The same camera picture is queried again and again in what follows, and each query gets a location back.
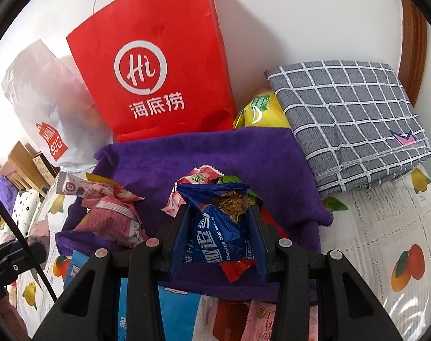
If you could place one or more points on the yellow triangular snack packet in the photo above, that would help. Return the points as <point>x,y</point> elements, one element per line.
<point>100,179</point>

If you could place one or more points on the wooden side table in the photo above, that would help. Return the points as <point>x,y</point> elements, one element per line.
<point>20,160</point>

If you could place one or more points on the purple plush item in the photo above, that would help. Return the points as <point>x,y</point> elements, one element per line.
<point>4,188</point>

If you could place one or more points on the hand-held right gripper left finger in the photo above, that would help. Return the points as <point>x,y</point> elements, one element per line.
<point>181,234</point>

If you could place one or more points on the blue tissue box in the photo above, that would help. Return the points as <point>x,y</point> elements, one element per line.
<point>173,312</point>

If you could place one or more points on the fruit print tablecloth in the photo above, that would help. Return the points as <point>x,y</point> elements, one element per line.
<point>378,220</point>

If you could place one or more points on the small pink white packet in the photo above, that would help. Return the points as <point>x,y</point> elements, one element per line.
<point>71,186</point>

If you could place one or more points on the brown patterned box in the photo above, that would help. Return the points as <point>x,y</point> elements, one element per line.
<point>44,166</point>

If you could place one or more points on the large pink white snack packet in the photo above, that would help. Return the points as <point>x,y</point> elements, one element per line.
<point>265,323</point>

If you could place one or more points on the white black dotted cloth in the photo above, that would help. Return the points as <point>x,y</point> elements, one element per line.
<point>25,204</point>

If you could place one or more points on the brown wooden door frame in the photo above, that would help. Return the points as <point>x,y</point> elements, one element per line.
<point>414,42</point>

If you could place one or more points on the blue cookie packet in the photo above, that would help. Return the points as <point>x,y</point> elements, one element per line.
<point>215,234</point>

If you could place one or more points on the black tripod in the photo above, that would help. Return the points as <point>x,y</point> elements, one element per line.
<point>20,234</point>

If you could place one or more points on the red paper bag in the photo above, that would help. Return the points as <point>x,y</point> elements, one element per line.
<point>148,35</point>

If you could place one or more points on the pink patterned snack packet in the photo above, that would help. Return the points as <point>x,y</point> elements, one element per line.
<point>173,204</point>

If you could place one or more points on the red snack packet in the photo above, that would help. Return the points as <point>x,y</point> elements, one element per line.
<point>236,270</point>

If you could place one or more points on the yellow green snack packet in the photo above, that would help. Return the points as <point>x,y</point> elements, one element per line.
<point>261,110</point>

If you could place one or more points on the green triangular snack packet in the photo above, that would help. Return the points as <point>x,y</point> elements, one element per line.
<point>233,179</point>

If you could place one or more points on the purple towel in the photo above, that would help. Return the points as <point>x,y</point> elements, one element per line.
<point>201,152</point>

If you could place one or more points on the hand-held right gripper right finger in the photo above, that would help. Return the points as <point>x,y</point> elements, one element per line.
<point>258,241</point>

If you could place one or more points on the grey checked cloth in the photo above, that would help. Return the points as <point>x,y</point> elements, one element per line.
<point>343,120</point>

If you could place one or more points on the white plastic shopping bag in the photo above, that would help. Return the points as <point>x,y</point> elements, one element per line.
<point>48,106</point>

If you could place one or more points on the maroon snack packet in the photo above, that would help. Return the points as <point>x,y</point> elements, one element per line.
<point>109,220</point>

